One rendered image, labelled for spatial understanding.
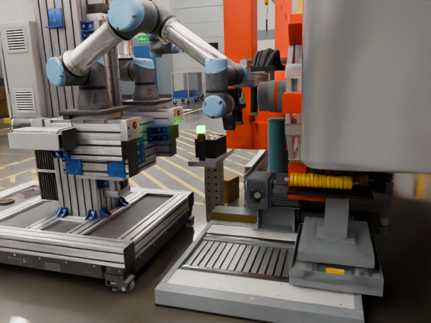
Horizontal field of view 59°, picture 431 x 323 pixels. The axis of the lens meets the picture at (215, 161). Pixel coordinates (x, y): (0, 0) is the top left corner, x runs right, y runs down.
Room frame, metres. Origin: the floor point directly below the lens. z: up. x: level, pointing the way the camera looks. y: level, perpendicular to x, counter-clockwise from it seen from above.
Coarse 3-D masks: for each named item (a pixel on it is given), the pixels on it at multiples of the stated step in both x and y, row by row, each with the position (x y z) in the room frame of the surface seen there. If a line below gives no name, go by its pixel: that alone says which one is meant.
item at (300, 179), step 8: (296, 176) 1.54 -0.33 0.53; (304, 176) 1.53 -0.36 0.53; (312, 176) 1.52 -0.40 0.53; (320, 176) 1.51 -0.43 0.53; (328, 176) 1.50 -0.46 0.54; (336, 176) 1.50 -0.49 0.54; (344, 176) 1.49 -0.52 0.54; (296, 184) 1.53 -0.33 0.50; (304, 184) 1.52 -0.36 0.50; (312, 184) 1.51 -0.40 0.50; (320, 184) 1.50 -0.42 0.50; (328, 184) 1.49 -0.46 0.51; (336, 184) 1.48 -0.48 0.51; (344, 184) 1.47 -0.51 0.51; (352, 184) 1.49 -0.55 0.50
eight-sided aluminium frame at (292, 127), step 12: (300, 48) 1.48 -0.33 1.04; (288, 60) 1.45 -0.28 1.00; (300, 60) 1.44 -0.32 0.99; (288, 72) 1.42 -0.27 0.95; (300, 72) 1.41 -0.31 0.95; (288, 84) 1.42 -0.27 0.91; (300, 84) 1.41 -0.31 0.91; (288, 120) 1.42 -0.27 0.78; (300, 120) 1.41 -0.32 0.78; (288, 132) 1.42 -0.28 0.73; (300, 132) 1.41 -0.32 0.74; (288, 144) 1.48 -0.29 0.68
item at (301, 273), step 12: (300, 228) 1.89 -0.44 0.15; (372, 240) 1.72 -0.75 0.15; (300, 264) 1.51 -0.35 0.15; (312, 264) 1.46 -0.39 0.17; (324, 264) 1.50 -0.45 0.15; (300, 276) 1.42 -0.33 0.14; (312, 276) 1.41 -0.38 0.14; (324, 276) 1.40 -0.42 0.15; (336, 276) 1.38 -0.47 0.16; (348, 276) 1.37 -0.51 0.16; (360, 276) 1.36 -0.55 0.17; (372, 276) 1.39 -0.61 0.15; (324, 288) 1.39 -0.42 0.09; (336, 288) 1.38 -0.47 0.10; (348, 288) 1.37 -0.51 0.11; (360, 288) 1.35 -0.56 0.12; (372, 288) 1.34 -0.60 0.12
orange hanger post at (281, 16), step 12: (276, 0) 4.06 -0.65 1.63; (288, 0) 4.02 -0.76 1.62; (276, 12) 4.06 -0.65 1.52; (288, 12) 4.02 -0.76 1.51; (276, 24) 4.06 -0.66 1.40; (276, 36) 4.05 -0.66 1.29; (288, 36) 4.02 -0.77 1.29; (276, 48) 4.05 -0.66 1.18; (288, 48) 4.02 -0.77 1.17; (276, 72) 4.05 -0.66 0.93
